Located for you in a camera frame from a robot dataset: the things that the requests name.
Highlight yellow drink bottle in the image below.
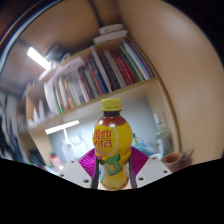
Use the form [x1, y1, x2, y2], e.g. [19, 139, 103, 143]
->
[92, 98, 134, 191]

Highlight white under-shelf light bar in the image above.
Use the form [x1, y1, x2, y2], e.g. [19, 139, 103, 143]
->
[44, 119, 81, 135]

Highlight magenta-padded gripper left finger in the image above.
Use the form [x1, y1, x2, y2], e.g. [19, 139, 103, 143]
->
[58, 147, 101, 190]

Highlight brown mug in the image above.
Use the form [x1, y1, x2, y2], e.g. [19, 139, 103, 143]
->
[162, 151, 188, 173]

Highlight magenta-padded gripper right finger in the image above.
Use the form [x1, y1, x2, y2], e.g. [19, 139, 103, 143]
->
[126, 145, 173, 190]

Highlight ceiling light strip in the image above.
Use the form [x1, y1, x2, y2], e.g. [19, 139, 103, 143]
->
[26, 46, 52, 70]

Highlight wooden shelf unit with books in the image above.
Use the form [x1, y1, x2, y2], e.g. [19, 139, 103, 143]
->
[19, 23, 183, 164]

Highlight clear glass bottle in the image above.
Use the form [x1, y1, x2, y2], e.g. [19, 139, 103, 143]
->
[153, 111, 175, 158]

